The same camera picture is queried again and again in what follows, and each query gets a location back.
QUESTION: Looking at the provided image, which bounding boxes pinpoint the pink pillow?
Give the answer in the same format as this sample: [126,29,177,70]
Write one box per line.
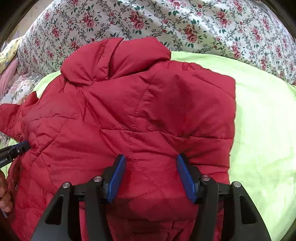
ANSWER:
[1,58,17,98]

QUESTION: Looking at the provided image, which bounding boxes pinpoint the pastel floral pillow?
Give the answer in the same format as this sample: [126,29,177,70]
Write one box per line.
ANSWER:
[1,73,43,104]

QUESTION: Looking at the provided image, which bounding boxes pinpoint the lime green bed sheet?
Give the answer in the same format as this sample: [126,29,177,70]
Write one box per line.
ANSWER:
[0,51,296,241]

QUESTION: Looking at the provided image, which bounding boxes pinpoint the red quilted hooded jacket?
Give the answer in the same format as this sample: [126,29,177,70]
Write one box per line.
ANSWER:
[0,37,236,241]

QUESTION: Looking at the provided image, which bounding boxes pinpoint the person's left hand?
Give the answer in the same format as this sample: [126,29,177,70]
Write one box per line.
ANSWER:
[0,171,13,213]

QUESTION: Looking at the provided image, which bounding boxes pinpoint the yellow floral pillow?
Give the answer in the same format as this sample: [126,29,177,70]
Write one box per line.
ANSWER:
[0,37,23,73]

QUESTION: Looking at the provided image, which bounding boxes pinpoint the rose floral white quilt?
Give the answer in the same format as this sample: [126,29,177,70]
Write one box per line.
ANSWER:
[18,1,295,84]

